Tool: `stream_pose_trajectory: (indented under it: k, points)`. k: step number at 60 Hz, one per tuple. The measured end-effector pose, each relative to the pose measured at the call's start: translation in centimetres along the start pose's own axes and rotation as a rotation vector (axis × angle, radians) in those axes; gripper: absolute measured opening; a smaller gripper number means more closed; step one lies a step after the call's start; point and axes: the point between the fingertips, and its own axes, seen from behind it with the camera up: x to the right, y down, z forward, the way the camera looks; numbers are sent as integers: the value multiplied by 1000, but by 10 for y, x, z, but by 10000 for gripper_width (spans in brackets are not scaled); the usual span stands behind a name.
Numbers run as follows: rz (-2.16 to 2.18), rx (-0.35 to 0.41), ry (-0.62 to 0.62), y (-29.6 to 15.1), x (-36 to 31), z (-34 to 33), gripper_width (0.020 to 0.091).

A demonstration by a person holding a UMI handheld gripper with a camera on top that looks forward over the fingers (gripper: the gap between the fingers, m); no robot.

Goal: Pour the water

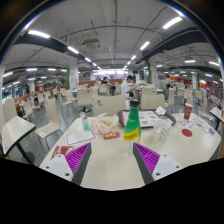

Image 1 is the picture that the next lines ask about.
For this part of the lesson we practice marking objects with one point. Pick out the red paper cup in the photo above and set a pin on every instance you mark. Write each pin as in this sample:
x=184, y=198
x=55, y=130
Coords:
x=188, y=111

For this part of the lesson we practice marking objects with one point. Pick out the beige table with dark edge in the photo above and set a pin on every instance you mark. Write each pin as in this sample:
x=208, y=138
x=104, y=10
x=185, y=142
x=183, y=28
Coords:
x=217, y=113
x=15, y=130

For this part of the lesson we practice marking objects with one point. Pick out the green drink bottle black cap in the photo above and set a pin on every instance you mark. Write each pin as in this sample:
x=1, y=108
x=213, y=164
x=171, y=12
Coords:
x=132, y=126

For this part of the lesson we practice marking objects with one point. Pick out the group of ceiling lights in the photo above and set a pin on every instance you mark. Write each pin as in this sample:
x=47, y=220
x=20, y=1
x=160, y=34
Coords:
x=172, y=22

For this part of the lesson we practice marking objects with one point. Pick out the red paper booklet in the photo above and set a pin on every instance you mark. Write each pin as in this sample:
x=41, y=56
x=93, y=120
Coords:
x=61, y=150

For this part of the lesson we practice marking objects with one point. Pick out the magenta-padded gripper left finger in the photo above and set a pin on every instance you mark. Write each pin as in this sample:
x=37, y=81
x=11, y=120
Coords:
x=77, y=159

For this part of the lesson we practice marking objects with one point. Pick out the group of beige chairs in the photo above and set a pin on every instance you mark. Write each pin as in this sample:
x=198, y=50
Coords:
x=107, y=105

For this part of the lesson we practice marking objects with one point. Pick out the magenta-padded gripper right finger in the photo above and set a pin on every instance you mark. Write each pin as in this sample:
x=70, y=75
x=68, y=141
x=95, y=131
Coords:
x=148, y=159

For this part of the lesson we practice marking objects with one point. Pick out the white paper napkin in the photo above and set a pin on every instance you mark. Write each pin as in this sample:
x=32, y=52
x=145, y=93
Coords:
x=161, y=110

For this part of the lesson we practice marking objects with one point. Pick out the dark food tray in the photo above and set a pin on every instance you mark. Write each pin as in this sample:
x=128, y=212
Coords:
x=170, y=118

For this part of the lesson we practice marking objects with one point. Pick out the white polka-dot mug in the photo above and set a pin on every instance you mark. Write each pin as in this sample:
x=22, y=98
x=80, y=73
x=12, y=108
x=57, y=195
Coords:
x=162, y=130

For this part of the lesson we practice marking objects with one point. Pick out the flat round red coaster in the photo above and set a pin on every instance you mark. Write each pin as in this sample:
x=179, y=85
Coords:
x=187, y=132

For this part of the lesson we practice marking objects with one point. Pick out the white printed paper card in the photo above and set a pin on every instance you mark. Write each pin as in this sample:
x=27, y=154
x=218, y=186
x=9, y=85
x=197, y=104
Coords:
x=80, y=137

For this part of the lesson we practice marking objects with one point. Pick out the red sauce packet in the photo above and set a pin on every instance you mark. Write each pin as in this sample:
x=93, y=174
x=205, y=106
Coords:
x=111, y=135

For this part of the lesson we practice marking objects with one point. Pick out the small clear sanitizer bottle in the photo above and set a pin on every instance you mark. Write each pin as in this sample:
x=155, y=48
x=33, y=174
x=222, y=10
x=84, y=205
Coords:
x=85, y=122

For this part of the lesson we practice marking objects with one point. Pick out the ceiling air conditioner unit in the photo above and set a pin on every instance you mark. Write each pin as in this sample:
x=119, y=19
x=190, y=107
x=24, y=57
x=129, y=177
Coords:
x=91, y=44

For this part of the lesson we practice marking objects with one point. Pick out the colourful sticker sheet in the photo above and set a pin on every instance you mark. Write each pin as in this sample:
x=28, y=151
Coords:
x=186, y=123

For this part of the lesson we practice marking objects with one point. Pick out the clear bag with food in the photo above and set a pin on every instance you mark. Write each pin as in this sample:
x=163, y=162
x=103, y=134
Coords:
x=104, y=125

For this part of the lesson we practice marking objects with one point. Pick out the person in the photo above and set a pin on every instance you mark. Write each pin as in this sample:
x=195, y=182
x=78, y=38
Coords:
x=126, y=88
x=104, y=81

